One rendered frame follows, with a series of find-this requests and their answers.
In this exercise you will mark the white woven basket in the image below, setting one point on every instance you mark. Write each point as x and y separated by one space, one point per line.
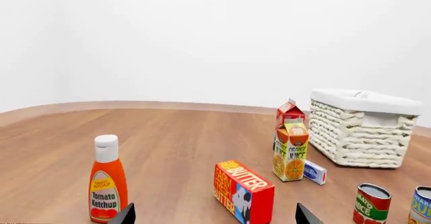
362 130

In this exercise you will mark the alphabet soup can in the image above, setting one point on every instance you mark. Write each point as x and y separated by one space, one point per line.
421 206

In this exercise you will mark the red milk carton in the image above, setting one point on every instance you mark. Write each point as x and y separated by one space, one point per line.
290 113

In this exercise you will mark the orange juice carton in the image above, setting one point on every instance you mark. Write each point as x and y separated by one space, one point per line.
291 153

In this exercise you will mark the red butter box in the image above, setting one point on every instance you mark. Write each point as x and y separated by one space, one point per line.
242 191

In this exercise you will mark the small white blue box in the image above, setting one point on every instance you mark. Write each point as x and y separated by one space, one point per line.
314 172

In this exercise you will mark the tomato ketchup bottle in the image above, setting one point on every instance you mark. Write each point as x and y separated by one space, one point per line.
106 183

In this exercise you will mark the tomato sauce can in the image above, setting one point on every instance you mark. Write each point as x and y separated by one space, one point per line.
371 205

